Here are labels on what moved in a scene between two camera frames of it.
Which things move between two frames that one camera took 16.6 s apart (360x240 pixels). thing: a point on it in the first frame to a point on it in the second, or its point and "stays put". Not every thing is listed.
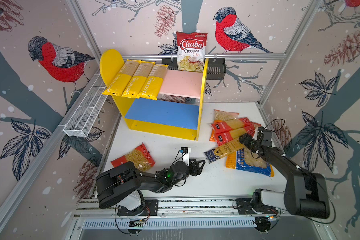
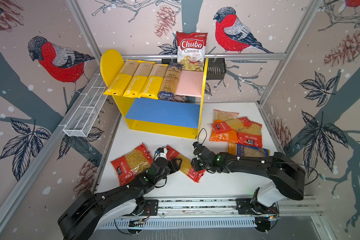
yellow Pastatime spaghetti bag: [151, 86] stays put
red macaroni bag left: [140, 156] stays put
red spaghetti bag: [232, 124] stays put
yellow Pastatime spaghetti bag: [119, 84] stays put
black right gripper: [244, 139] to [193, 164]
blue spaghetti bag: [216, 153] to [171, 81]
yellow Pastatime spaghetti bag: [138, 79] stays put
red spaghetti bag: [224, 136] to [186, 165]
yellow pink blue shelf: [177, 111] stays put
